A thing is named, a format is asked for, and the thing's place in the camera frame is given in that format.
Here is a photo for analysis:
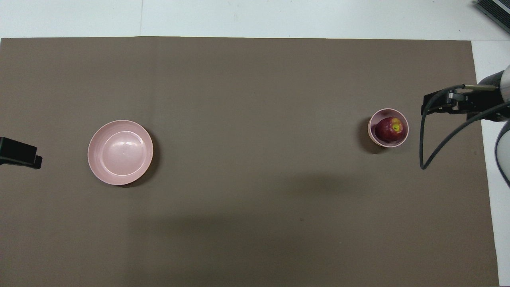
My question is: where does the pink bowl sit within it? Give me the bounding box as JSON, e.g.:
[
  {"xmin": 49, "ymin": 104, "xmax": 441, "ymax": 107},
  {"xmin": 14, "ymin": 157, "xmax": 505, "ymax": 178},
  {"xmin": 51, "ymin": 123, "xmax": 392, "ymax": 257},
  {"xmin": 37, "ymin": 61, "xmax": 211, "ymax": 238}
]
[{"xmin": 367, "ymin": 108, "xmax": 409, "ymax": 148}]

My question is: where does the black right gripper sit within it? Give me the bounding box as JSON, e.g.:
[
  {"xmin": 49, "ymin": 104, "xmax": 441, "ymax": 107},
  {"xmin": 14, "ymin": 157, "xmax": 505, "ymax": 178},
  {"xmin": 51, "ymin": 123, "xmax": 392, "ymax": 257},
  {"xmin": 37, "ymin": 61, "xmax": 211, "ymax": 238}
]
[{"xmin": 422, "ymin": 72, "xmax": 510, "ymax": 120}]

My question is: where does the pink plate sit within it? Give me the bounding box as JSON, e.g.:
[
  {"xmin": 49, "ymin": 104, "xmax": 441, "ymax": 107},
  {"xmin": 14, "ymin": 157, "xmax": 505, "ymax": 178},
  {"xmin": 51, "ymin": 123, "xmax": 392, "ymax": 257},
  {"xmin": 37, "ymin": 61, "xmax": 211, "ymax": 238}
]
[{"xmin": 88, "ymin": 120, "xmax": 154, "ymax": 186}]

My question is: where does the dark red apple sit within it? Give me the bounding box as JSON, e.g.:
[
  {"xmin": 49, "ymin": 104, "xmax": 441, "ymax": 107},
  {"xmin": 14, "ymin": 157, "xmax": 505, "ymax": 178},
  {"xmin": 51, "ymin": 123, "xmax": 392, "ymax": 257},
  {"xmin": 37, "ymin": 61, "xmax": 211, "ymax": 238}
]
[{"xmin": 375, "ymin": 117, "xmax": 405, "ymax": 144}]

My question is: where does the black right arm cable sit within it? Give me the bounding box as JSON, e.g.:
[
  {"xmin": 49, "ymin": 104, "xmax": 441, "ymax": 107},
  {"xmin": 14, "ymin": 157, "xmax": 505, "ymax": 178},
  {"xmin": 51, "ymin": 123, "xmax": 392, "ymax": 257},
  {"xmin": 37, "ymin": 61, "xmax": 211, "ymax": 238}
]
[{"xmin": 419, "ymin": 84, "xmax": 510, "ymax": 170}]

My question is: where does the brown table mat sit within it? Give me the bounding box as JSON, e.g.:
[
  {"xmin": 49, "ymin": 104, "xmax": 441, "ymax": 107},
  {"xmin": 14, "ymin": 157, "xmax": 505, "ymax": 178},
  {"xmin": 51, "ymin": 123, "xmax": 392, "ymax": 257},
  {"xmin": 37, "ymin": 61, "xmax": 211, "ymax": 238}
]
[{"xmin": 0, "ymin": 37, "xmax": 500, "ymax": 287}]

